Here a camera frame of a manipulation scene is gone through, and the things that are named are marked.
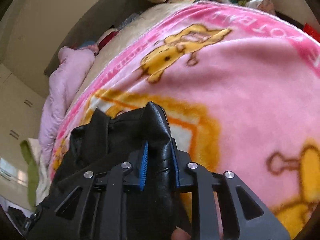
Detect black leather jacket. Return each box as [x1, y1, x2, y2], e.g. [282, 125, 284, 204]
[25, 102, 191, 239]

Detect person's right hand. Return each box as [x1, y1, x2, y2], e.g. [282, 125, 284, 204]
[171, 227, 191, 240]

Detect pink cartoon fleece blanket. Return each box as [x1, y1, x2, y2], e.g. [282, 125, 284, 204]
[49, 2, 319, 238]

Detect green and white blanket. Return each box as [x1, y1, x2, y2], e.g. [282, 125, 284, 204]
[20, 138, 51, 210]

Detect lilac puffy quilt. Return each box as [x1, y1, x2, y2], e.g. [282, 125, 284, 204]
[38, 47, 95, 165]

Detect red and white pillow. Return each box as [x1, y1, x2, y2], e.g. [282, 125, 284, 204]
[97, 28, 119, 50]

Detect cream built-in wardrobe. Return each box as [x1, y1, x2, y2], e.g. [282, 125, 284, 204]
[1, 64, 44, 210]

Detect dark grey bed headboard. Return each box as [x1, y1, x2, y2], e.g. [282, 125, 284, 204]
[44, 0, 154, 77]

